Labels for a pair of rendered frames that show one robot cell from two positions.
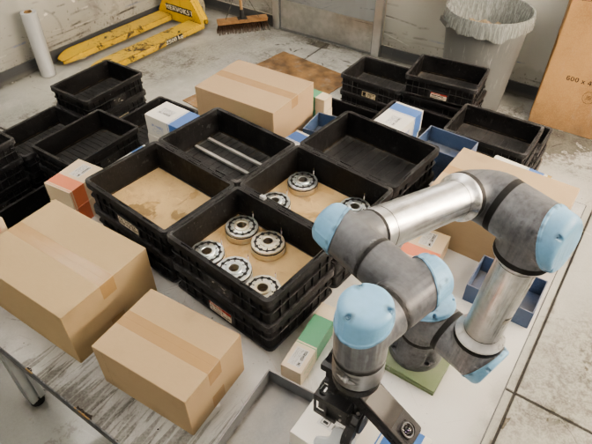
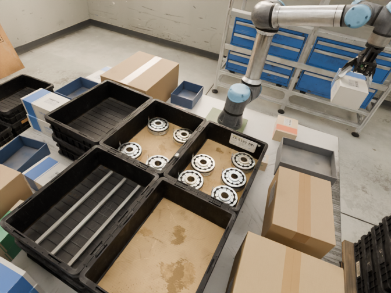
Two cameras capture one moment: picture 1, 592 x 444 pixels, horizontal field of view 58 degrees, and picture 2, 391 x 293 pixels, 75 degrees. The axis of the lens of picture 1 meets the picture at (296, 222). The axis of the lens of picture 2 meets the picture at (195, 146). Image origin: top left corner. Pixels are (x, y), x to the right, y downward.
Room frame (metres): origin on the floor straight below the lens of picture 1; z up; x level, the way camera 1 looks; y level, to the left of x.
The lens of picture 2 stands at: (1.43, 0.77, 1.65)
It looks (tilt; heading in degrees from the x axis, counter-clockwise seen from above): 44 degrees down; 252
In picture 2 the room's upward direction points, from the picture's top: 8 degrees clockwise
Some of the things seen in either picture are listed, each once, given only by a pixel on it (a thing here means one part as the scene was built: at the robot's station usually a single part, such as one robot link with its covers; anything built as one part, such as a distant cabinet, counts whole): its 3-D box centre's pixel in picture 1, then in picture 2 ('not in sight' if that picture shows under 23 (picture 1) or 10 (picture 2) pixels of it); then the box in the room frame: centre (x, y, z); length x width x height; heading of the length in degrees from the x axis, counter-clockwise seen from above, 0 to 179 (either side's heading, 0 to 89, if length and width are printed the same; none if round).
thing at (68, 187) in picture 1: (77, 183); not in sight; (1.50, 0.77, 0.81); 0.16 x 0.12 x 0.07; 151
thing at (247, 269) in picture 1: (233, 269); (234, 177); (1.05, 0.18, 0.86); 0.10 x 0.10 x 0.01
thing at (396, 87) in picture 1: (378, 98); not in sight; (2.99, -0.51, 0.31); 0.40 x 0.30 x 0.34; 56
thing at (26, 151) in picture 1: (50, 156); not in sight; (2.37, 1.31, 0.31); 0.40 x 0.30 x 0.34; 145
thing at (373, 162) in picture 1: (367, 159); (104, 117); (1.57, -0.25, 0.87); 0.40 x 0.30 x 0.11; 50
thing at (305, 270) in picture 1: (251, 240); (220, 160); (1.10, 0.13, 0.92); 0.40 x 0.30 x 0.02; 50
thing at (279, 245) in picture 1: (268, 242); (203, 163); (1.16, 0.08, 0.86); 0.10 x 0.10 x 0.01
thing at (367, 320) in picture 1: (364, 327); (390, 18); (0.44, -0.09, 1.41); 0.09 x 0.08 x 0.11; 130
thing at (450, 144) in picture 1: (444, 149); (79, 92); (1.72, -0.57, 0.81); 0.20 x 0.15 x 0.07; 53
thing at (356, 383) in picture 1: (357, 364); (379, 39); (0.43, -0.09, 1.33); 0.08 x 0.08 x 0.05
